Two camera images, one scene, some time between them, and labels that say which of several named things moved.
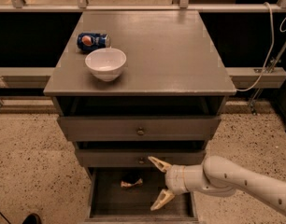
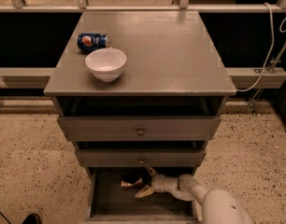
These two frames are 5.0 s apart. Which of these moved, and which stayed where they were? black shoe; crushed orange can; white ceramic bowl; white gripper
Moved: white gripper
Stayed: black shoe; white ceramic bowl; crushed orange can
